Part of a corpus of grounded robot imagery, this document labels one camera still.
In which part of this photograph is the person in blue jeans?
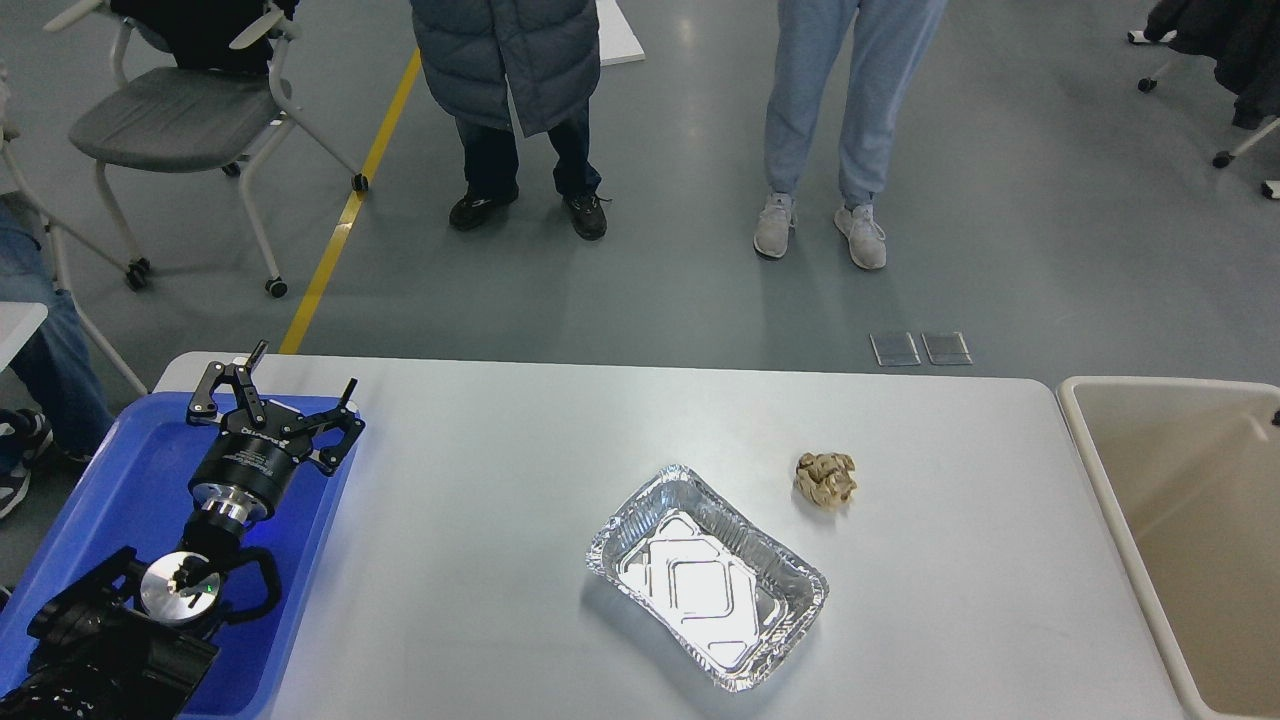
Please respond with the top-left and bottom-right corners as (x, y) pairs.
(1, 204), (114, 518)

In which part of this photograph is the floor plate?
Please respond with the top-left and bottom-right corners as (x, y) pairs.
(869, 332), (922, 368)
(922, 332), (974, 366)

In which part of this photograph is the blue plastic tray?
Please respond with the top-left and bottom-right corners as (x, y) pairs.
(1, 392), (349, 719)

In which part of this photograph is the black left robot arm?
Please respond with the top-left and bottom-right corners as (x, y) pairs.
(3, 347), (366, 719)

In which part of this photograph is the beige plastic bin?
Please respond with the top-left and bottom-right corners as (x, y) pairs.
(1057, 375), (1279, 719)

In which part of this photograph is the left floor plate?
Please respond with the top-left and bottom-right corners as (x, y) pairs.
(869, 332), (922, 368)

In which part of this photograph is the right floor plate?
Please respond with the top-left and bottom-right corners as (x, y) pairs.
(922, 332), (974, 366)

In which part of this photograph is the person in grey puffer coat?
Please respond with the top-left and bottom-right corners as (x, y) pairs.
(410, 1), (608, 240)

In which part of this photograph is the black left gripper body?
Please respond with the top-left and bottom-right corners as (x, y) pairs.
(189, 402), (321, 524)

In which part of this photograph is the grey office chair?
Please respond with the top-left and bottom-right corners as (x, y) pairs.
(46, 1), (338, 299)

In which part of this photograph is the crumpled brown paper ball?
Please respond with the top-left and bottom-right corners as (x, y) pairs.
(794, 454), (859, 511)

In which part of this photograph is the white side table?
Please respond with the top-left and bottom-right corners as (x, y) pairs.
(0, 301), (49, 372)

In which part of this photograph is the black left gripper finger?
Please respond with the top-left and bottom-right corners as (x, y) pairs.
(279, 378), (365, 477)
(187, 341), (269, 434)

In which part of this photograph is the aluminium foil tray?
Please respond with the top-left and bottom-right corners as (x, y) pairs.
(585, 464), (829, 693)

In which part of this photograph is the chair with dark coat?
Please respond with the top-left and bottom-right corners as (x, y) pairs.
(1126, 1), (1279, 169)

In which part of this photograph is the person in grey sweatpants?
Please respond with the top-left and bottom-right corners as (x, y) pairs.
(751, 1), (948, 272)

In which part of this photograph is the white board on floor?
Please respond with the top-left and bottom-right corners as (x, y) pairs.
(596, 0), (646, 67)

